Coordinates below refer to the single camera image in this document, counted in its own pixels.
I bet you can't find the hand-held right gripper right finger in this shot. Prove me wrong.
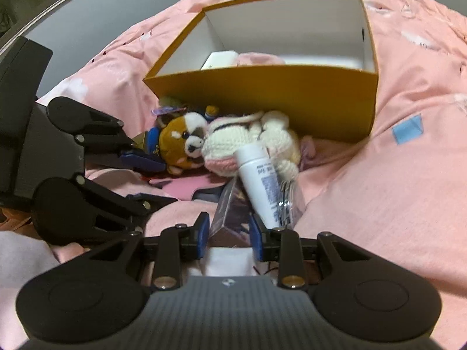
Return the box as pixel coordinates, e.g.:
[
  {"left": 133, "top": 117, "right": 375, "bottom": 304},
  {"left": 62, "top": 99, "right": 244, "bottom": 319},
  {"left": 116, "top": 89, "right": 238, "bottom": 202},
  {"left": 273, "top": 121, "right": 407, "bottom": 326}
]
[{"left": 249, "top": 214, "right": 369, "bottom": 288}]

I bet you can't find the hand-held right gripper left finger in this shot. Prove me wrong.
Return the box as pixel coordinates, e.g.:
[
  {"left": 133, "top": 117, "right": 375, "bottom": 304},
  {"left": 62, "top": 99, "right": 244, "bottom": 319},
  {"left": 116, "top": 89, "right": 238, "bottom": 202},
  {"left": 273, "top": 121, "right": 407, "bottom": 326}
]
[{"left": 88, "top": 212, "right": 211, "bottom": 291}]

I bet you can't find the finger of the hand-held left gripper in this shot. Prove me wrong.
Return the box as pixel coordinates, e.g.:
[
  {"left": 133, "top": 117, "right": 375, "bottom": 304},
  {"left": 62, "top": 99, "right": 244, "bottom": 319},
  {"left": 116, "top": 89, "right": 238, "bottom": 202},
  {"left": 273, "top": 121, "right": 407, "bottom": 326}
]
[
  {"left": 75, "top": 111, "right": 168, "bottom": 175},
  {"left": 75, "top": 173, "right": 179, "bottom": 243}
]

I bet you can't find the clear sleeved picture card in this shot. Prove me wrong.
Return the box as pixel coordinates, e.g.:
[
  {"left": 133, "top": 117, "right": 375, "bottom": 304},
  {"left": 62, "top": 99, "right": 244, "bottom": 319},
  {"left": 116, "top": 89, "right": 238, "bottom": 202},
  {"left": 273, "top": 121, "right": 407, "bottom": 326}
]
[{"left": 208, "top": 179, "right": 258, "bottom": 249}]

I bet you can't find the brown white dog plush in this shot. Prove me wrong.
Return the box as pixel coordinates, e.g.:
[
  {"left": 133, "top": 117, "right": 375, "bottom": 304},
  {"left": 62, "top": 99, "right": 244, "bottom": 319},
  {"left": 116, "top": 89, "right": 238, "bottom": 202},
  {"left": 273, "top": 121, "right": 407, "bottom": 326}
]
[{"left": 158, "top": 112, "right": 209, "bottom": 176}]

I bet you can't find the silver round tin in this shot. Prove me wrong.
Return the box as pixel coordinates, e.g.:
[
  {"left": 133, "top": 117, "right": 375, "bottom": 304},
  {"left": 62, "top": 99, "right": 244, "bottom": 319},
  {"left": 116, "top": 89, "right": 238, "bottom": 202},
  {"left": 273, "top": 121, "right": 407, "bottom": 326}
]
[{"left": 278, "top": 180, "right": 297, "bottom": 227}]

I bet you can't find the yellow cardboard box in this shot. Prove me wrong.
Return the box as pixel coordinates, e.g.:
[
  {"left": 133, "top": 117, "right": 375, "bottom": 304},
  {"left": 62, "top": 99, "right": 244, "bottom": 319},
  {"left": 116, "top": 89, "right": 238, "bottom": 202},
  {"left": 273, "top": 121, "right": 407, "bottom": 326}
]
[{"left": 143, "top": 0, "right": 379, "bottom": 144}]

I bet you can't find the black flat object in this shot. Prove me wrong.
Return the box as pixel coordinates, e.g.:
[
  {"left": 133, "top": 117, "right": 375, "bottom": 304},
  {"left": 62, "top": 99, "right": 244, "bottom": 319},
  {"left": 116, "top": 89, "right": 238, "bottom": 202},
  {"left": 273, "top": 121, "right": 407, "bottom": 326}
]
[{"left": 191, "top": 186, "right": 227, "bottom": 203}]

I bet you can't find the pink paper sheet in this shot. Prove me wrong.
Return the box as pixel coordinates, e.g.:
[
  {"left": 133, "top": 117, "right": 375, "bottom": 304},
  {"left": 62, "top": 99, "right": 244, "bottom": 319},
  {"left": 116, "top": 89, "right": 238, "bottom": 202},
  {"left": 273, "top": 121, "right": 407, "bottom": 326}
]
[{"left": 149, "top": 172, "right": 221, "bottom": 200}]

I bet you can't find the purple wrapper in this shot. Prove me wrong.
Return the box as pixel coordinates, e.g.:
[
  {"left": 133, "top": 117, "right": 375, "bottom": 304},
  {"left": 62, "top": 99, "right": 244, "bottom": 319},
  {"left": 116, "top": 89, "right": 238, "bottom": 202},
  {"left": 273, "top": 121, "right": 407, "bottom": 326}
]
[{"left": 151, "top": 106, "right": 187, "bottom": 116}]

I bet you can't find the white crocheted plush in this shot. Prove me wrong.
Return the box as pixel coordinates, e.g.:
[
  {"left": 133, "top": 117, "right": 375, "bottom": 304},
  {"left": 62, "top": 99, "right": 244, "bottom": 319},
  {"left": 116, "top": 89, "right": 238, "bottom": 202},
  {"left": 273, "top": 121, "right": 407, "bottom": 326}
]
[{"left": 201, "top": 110, "right": 302, "bottom": 180}]

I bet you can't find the small white box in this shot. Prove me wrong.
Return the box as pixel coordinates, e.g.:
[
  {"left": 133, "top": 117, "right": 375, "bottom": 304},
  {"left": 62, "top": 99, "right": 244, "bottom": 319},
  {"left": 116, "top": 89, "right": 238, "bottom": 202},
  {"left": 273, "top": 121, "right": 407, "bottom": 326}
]
[{"left": 200, "top": 50, "right": 238, "bottom": 71}]

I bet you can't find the pink printed blanket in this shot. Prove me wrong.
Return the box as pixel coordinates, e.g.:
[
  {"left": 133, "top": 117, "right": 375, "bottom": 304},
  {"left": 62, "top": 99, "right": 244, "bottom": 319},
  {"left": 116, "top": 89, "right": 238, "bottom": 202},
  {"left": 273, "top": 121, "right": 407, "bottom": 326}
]
[{"left": 0, "top": 0, "right": 467, "bottom": 350}]

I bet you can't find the pink cloth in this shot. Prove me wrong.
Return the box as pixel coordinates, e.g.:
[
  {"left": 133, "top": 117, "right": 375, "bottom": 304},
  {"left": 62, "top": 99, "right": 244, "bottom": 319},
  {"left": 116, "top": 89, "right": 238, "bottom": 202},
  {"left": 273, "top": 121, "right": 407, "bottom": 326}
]
[{"left": 233, "top": 52, "right": 287, "bottom": 67}]

